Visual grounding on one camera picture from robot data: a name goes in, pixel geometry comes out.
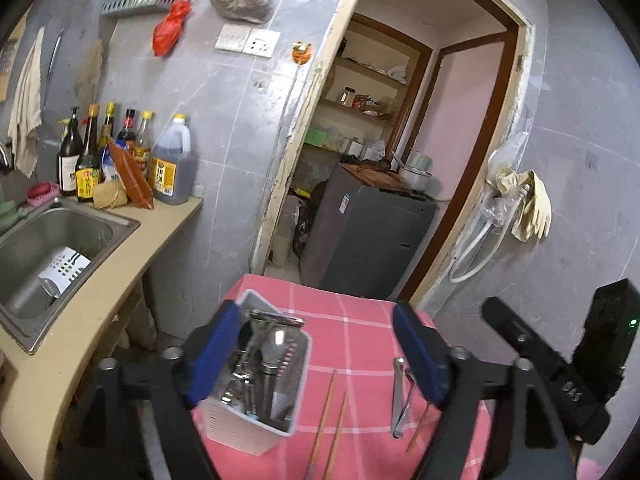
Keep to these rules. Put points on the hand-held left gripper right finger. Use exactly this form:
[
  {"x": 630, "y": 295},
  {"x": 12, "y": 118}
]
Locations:
[{"x": 417, "y": 355}]

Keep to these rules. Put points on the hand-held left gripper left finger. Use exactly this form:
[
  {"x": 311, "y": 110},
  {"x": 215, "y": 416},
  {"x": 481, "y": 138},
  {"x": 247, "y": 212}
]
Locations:
[{"x": 215, "y": 355}]

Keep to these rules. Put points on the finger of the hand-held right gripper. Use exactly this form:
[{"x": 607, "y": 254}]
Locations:
[{"x": 515, "y": 330}]

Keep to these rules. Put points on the metal tongs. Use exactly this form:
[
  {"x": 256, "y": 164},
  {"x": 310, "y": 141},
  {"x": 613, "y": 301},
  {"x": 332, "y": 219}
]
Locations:
[{"x": 399, "y": 400}]

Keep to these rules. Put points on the thin wooden stick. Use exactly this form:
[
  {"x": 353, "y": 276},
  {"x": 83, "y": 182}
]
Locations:
[{"x": 419, "y": 430}]

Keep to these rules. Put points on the white perforated utensil basket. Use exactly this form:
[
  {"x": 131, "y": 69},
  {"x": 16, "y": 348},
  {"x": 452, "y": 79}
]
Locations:
[{"x": 240, "y": 435}]

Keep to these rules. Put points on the wooden chopstick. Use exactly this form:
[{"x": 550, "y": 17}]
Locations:
[
  {"x": 320, "y": 425},
  {"x": 337, "y": 435}
]

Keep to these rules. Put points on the pink checked tablecloth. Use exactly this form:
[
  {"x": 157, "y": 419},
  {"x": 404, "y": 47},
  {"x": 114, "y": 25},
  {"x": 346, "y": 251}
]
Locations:
[{"x": 360, "y": 340}]

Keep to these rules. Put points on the beige kitchen counter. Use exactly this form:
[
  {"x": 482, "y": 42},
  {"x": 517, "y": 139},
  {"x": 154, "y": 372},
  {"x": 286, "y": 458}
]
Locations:
[{"x": 100, "y": 310}]

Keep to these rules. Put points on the clear plastic bag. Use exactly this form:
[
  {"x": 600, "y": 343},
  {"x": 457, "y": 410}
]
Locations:
[{"x": 500, "y": 205}]

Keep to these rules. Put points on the yellow rubber gloves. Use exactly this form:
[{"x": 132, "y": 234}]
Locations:
[{"x": 535, "y": 205}]

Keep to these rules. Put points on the grey washing machine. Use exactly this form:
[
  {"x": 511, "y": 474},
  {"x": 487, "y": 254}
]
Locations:
[{"x": 365, "y": 235}]

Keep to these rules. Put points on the clutter on pantry floor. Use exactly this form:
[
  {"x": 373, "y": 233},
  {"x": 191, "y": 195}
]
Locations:
[{"x": 295, "y": 230}]

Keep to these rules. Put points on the white perforated drainer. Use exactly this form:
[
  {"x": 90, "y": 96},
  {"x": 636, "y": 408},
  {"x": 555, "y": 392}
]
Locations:
[{"x": 65, "y": 267}]

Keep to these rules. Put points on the white cooking pot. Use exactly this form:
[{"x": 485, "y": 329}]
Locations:
[{"x": 416, "y": 172}]

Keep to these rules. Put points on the stainless steel sink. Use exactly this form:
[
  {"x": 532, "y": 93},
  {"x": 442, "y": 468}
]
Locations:
[{"x": 75, "y": 230}]

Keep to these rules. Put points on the large dark oil jug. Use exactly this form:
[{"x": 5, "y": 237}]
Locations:
[{"x": 172, "y": 170}]

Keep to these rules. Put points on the tan wrapped parcel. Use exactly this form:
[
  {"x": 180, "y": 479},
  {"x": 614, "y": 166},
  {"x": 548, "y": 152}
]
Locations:
[{"x": 110, "y": 195}]

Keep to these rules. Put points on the orange seasoning packet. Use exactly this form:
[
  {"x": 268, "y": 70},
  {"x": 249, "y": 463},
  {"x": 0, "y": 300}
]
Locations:
[{"x": 132, "y": 180}]

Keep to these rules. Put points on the white and blue packet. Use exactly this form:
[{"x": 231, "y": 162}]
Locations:
[{"x": 110, "y": 167}]

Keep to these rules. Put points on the soy sauce bottle yellow label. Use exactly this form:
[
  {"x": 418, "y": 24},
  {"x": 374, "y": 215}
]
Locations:
[{"x": 89, "y": 175}]

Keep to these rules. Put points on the clear sauce bottle yellow cap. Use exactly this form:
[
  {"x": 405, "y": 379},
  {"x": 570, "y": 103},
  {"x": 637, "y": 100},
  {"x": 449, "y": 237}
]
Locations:
[{"x": 142, "y": 145}]

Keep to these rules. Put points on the pink scrub brush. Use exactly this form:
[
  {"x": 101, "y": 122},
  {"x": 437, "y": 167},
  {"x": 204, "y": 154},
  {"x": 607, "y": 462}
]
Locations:
[{"x": 42, "y": 194}]

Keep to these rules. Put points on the dark bottle with white label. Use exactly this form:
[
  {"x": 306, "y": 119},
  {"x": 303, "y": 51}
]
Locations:
[{"x": 70, "y": 165}]

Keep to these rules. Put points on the dark sauce bottle red cap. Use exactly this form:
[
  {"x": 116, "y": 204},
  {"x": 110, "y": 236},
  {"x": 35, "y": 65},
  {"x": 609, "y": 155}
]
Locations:
[{"x": 127, "y": 132}]

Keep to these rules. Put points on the green box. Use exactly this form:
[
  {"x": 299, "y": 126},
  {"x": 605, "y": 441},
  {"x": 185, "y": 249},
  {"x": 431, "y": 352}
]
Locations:
[{"x": 316, "y": 136}]

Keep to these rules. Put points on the green soap dish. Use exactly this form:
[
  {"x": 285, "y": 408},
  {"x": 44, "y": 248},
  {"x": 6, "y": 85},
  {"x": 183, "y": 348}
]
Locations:
[{"x": 12, "y": 215}]

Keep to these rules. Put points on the dark sauce bottle yellow cap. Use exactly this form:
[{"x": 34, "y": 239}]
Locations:
[{"x": 107, "y": 125}]

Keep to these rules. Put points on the glass jar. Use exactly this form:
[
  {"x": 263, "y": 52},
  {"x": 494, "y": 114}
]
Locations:
[{"x": 348, "y": 96}]

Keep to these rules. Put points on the pantry shelf unit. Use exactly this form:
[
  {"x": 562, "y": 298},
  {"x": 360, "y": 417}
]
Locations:
[{"x": 370, "y": 75}]

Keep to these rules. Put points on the metal faucet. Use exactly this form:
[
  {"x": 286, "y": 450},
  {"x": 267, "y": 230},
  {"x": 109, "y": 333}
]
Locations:
[{"x": 4, "y": 157}]

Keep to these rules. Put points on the beige hanging towel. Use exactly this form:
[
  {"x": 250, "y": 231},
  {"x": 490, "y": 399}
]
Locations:
[{"x": 27, "y": 110}]

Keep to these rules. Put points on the hanging metal utensil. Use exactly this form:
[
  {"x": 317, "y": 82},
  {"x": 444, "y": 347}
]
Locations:
[{"x": 52, "y": 70}]

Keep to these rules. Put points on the red plastic bag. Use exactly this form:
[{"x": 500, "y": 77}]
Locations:
[{"x": 170, "y": 30}]

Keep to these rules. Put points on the wooden grater board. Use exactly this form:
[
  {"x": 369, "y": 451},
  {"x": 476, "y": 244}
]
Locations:
[{"x": 7, "y": 70}]

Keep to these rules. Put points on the wooden door frame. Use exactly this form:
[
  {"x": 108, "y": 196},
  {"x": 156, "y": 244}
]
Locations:
[{"x": 280, "y": 160}]

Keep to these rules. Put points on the white wall socket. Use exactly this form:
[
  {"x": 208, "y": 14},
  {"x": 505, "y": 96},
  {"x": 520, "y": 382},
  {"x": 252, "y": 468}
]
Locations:
[{"x": 263, "y": 44}]

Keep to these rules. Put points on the orange wall hook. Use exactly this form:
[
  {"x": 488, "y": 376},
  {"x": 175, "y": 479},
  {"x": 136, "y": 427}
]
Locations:
[{"x": 302, "y": 52}]

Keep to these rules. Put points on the white wall switch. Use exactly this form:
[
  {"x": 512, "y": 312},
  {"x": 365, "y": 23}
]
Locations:
[{"x": 231, "y": 38}]

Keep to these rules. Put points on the metal wall shelf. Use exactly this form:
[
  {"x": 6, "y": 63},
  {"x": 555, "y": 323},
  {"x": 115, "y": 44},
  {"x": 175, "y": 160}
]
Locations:
[{"x": 140, "y": 5}]

